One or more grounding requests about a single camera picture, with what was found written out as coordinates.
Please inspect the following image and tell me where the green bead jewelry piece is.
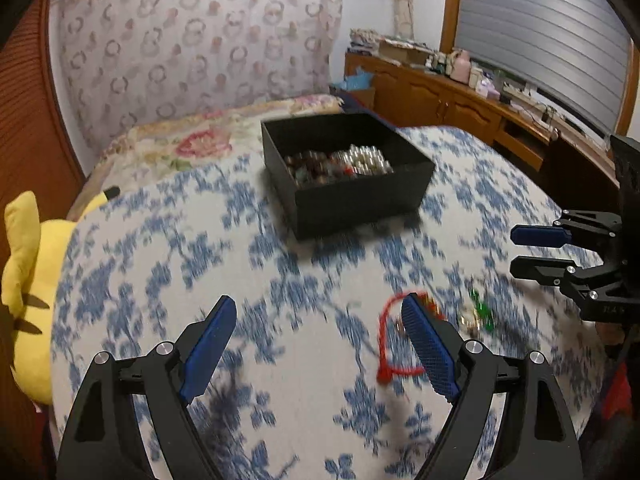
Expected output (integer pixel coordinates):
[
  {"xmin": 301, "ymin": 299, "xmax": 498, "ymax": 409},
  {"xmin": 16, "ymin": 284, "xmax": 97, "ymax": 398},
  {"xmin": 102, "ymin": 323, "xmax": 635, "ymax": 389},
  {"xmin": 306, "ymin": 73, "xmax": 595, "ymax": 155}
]
[{"xmin": 459, "ymin": 287, "xmax": 495, "ymax": 337}]

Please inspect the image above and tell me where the black jewelry box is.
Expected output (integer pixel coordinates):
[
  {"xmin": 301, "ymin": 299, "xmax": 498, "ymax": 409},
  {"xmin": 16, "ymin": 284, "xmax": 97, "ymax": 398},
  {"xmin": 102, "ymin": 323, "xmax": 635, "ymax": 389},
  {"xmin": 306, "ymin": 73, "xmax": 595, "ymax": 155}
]
[{"xmin": 262, "ymin": 112, "xmax": 436, "ymax": 240}]

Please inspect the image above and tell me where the pink bottle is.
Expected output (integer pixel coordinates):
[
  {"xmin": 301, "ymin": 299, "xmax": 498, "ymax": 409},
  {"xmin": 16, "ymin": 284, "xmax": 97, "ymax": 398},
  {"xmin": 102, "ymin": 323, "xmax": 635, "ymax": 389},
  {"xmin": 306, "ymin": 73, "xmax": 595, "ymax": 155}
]
[{"xmin": 449, "ymin": 50, "xmax": 471, "ymax": 84}]

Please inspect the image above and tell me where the wooden sideboard cabinet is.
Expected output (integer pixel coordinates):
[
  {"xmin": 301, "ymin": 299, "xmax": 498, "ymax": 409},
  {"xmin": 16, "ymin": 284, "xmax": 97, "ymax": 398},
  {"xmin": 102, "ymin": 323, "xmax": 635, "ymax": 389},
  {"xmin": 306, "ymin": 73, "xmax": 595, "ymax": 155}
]
[{"xmin": 344, "ymin": 52, "xmax": 617, "ymax": 184}]

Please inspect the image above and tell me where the yellow Pikachu plush toy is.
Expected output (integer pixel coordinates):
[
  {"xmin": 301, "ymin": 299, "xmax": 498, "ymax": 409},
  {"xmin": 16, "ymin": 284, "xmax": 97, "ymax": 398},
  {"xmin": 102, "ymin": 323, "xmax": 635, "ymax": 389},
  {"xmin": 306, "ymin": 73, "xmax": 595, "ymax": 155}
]
[{"xmin": 0, "ymin": 185, "xmax": 123, "ymax": 406}]

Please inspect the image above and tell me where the grey window blind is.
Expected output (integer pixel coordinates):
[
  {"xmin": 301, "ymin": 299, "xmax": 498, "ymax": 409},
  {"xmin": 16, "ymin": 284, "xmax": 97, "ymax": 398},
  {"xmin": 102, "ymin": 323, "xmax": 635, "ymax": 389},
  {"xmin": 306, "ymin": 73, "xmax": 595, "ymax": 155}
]
[{"xmin": 456, "ymin": 0, "xmax": 630, "ymax": 132}]

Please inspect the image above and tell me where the blue floral white cushion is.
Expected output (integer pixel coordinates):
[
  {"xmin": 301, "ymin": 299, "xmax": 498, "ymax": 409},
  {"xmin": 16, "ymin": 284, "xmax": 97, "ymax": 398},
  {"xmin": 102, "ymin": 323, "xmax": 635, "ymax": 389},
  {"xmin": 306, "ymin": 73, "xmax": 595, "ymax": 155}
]
[{"xmin": 52, "ymin": 127, "xmax": 605, "ymax": 479}]

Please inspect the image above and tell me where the blue plastic bag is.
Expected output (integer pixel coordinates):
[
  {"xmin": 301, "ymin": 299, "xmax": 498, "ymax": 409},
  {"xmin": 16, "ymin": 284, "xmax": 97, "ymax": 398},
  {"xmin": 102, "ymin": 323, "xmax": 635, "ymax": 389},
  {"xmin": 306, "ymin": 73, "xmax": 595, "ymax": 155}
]
[{"xmin": 330, "ymin": 66, "xmax": 374, "ymax": 92}]

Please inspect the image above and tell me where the cardboard box on cabinet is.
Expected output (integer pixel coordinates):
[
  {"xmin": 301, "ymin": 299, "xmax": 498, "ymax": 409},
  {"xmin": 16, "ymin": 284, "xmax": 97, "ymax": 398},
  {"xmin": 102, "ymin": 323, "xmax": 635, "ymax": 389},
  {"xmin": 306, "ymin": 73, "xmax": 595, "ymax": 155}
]
[{"xmin": 378, "ymin": 39, "xmax": 433, "ymax": 66}]

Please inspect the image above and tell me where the brown louvered wardrobe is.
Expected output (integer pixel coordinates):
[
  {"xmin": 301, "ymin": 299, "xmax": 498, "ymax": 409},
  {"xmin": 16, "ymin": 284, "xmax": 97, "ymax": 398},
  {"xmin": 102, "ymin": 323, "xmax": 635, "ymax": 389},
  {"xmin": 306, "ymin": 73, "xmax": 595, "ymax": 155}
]
[{"xmin": 1, "ymin": 0, "xmax": 86, "ymax": 220}]

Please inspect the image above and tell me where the floral beige bed blanket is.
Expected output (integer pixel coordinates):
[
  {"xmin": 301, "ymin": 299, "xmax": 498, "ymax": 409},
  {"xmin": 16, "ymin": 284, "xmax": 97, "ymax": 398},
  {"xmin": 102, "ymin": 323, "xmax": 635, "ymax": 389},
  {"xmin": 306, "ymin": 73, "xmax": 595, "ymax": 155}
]
[{"xmin": 67, "ymin": 94, "xmax": 343, "ymax": 221}]

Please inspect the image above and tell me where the patterned pink lace curtain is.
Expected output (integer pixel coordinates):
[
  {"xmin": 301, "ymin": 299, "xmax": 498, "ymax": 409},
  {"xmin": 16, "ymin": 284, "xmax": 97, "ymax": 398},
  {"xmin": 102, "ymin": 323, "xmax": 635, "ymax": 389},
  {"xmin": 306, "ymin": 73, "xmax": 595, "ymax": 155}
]
[{"xmin": 52, "ymin": 0, "xmax": 343, "ymax": 154}]

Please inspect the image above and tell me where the white pearl necklace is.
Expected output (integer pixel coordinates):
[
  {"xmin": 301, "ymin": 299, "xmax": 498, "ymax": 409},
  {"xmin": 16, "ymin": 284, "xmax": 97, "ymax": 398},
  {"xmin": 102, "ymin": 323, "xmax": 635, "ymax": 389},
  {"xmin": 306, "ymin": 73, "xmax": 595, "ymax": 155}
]
[{"xmin": 335, "ymin": 143, "xmax": 395, "ymax": 177}]

